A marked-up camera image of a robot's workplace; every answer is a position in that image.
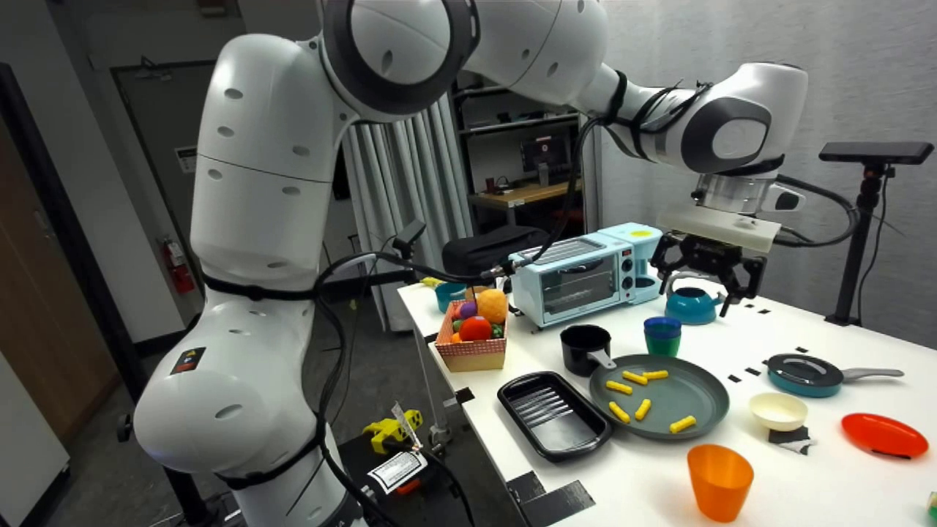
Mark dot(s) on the brown wooden panel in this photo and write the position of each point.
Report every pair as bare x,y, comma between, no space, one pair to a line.
38,322

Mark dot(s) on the wooden desk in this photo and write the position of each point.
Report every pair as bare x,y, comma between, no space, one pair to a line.
528,192

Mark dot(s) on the green plastic cup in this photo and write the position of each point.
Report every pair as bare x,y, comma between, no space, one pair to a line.
663,348

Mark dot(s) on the teal toy pan with lid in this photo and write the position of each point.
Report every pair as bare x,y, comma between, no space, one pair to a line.
805,375

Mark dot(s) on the black side table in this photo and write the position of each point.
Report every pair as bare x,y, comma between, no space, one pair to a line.
458,468

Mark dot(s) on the light blue toaster oven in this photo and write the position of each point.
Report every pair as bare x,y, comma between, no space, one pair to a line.
574,280

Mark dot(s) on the orange plastic cup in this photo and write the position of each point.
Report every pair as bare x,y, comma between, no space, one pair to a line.
722,485

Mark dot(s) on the teal toy kettle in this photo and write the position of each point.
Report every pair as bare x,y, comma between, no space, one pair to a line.
691,309

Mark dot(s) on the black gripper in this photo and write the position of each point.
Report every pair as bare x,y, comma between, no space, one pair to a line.
706,255

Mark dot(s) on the red plush fruit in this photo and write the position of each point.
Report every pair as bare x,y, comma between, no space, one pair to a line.
476,329

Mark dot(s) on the white label card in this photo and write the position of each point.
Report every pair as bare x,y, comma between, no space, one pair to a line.
395,471

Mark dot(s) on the teal container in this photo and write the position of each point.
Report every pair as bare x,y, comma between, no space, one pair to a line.
449,294

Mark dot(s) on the black ribbed grill tray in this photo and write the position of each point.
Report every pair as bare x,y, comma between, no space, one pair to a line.
550,413

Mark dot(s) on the dark grey round plate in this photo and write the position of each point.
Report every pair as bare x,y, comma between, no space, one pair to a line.
682,389

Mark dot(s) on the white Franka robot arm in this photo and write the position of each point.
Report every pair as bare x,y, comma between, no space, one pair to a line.
265,195

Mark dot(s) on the white pleated curtain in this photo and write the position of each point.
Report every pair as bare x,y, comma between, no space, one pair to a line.
410,177

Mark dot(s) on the purple plush fruit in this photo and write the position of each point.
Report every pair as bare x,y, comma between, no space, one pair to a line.
467,310

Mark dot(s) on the green yellow toy fruit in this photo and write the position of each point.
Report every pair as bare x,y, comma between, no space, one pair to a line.
931,511

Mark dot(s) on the orange plush fruit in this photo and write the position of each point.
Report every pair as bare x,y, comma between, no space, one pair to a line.
492,309

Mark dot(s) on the black tape strip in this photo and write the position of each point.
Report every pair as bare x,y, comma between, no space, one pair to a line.
561,501
524,486

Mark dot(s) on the red round plastic lid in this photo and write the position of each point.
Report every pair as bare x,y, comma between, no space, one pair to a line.
883,438

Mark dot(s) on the black camera tripod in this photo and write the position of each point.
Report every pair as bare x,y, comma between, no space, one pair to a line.
865,234

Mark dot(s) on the yellow toy figure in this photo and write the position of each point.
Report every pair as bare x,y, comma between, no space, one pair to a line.
389,430

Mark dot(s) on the grey backdrop curtain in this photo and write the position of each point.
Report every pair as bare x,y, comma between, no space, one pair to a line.
880,78

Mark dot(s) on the grey door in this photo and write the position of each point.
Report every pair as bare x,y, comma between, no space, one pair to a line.
155,195

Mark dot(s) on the blue plastic cup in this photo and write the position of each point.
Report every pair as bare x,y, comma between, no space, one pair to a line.
663,325

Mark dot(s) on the red fire extinguisher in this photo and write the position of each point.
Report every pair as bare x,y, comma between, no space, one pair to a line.
180,269

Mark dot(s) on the black bag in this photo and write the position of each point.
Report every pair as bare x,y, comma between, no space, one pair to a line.
486,253

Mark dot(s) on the red checkered fruit basket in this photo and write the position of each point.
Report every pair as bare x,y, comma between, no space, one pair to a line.
470,351

